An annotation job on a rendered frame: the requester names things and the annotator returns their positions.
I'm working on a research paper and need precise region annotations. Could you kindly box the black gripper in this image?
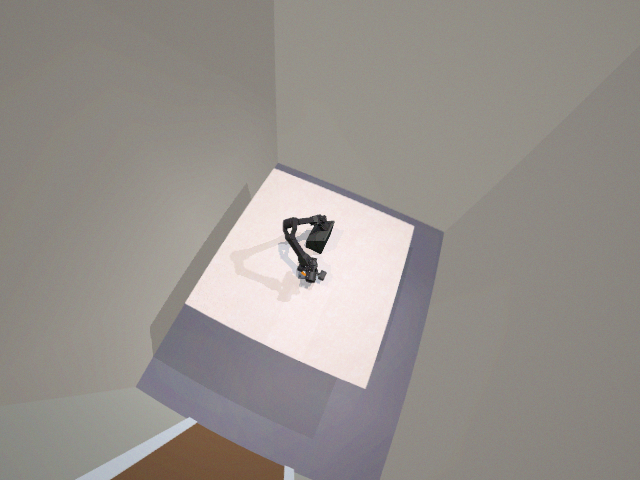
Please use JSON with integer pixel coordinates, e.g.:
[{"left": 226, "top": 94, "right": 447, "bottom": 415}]
[{"left": 297, "top": 264, "right": 327, "bottom": 281}]

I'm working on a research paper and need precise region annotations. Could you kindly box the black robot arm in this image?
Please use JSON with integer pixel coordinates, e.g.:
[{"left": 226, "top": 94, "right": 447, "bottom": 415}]
[{"left": 282, "top": 214, "right": 331, "bottom": 283}]

